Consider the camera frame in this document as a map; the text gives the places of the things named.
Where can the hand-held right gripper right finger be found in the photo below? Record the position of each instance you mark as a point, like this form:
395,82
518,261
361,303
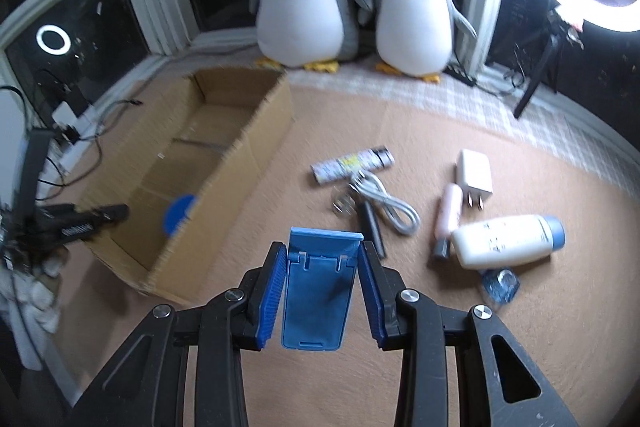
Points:
372,302

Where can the black pen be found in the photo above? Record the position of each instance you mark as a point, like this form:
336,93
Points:
372,229

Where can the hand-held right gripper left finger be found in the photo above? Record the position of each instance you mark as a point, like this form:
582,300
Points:
265,302

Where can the pink tube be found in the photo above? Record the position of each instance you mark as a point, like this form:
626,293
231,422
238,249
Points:
448,212

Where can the small penguin plush toy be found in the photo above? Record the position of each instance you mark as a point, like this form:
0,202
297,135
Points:
415,22

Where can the white patterned tube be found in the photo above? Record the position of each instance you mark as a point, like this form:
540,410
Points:
350,163

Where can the brown cardboard box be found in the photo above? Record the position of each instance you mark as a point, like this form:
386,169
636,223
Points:
225,167

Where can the checked blanket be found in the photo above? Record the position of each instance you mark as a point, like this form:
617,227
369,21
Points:
450,107

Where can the white charger plug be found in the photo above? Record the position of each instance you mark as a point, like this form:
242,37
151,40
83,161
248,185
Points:
475,174

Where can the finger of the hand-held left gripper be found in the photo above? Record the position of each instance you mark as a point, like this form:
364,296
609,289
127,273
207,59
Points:
82,232
95,213

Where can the tan mat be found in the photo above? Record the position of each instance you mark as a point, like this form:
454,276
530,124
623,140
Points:
350,132

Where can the person's left hand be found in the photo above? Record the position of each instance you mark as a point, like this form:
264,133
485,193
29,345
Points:
37,302

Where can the blue folding phone stand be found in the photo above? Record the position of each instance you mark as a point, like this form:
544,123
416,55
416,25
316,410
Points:
317,297

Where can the blue round lid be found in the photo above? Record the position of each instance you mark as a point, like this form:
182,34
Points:
179,214

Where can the white bottle with blue cap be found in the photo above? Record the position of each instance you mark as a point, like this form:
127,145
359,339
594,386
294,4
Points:
505,242

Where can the black tripod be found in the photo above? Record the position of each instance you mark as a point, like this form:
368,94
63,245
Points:
539,72

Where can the black power strip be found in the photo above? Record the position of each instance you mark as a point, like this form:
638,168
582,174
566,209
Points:
462,74

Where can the white window frame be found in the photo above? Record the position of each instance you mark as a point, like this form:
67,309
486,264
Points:
155,7

